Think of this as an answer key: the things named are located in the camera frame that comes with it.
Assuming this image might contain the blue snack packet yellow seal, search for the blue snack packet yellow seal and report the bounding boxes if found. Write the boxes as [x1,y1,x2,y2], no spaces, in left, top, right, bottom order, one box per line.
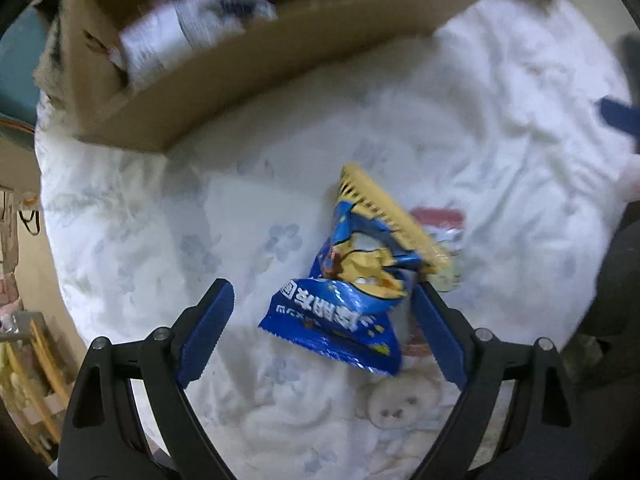
[257,162,453,378]

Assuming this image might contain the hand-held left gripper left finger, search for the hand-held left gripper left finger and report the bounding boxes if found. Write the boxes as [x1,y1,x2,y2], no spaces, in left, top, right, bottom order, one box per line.
[57,279,236,480]

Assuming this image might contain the wooden rack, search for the wooden rack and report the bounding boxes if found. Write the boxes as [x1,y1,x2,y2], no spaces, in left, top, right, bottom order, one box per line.
[0,310,73,463]

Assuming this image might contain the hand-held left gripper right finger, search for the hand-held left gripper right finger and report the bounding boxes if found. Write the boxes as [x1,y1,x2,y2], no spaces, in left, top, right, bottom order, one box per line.
[410,282,583,480]

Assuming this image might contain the dark cloth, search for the dark cloth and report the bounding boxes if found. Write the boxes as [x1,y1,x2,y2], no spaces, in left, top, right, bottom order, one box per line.
[575,215,640,391]

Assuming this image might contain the white bag black handles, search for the white bag black handles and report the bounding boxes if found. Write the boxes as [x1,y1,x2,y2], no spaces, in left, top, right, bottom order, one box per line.
[17,190,42,236]

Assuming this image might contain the teal storage box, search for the teal storage box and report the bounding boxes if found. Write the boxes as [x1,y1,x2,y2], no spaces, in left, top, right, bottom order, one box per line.
[0,20,51,128]

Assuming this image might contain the small red white packet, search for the small red white packet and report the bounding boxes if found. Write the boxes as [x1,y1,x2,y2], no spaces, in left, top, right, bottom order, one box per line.
[402,206,467,358]

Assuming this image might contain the white floral blanket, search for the white floral blanket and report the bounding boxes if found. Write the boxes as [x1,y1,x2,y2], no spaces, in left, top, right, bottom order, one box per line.
[35,0,636,480]

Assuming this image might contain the cardboard box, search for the cardboard box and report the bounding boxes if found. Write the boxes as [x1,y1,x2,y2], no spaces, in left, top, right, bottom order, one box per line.
[60,0,493,153]

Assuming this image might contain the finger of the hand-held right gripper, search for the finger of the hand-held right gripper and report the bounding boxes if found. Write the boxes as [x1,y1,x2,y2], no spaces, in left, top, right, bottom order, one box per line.
[599,97,640,153]

